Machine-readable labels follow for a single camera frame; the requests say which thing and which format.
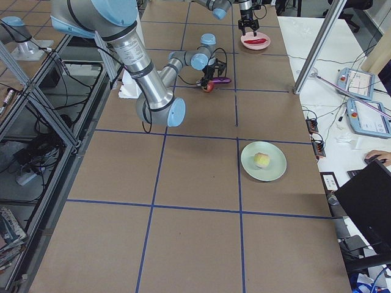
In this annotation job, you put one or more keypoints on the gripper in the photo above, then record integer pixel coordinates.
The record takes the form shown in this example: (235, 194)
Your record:
(245, 13)
(208, 73)

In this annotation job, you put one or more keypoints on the red yellow pomegranate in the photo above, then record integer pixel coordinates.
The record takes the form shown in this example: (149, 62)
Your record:
(208, 87)

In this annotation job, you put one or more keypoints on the red chili pepper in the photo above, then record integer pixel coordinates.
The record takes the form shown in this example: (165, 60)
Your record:
(257, 41)

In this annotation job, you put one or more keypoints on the purple eggplant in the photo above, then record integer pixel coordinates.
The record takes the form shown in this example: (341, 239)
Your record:
(221, 80)

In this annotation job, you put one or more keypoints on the peach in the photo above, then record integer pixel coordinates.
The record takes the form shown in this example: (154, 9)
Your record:
(261, 160)

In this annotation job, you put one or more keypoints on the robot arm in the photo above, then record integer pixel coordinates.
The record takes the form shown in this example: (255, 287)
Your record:
(219, 8)
(116, 23)

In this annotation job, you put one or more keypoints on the pink plate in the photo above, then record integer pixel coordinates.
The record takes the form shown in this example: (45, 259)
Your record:
(250, 36)

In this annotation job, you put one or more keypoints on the green plate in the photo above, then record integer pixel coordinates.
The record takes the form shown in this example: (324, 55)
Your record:
(276, 168)

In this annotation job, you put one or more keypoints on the upper teach pendant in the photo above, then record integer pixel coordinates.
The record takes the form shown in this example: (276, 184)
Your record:
(358, 83)

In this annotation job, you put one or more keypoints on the teach pendant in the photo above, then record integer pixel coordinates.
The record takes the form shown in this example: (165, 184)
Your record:
(358, 83)
(366, 118)

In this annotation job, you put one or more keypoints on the lower teach pendant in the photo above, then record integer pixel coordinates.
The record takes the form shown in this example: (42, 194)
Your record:
(366, 118)

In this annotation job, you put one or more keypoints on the person in black shirt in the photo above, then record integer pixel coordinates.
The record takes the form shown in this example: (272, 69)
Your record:
(382, 156)

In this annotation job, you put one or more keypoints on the black monitor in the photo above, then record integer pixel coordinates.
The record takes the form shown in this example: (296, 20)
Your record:
(366, 200)

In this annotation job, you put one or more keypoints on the white power strip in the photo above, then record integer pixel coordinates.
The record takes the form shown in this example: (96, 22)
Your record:
(26, 176)

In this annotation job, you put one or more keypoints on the stack of books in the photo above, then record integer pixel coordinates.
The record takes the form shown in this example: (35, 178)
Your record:
(12, 237)

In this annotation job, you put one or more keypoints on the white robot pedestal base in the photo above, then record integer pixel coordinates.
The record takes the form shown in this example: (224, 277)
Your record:
(129, 88)

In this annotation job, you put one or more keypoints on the aluminium frame post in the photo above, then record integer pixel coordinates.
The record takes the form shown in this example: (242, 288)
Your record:
(325, 29)

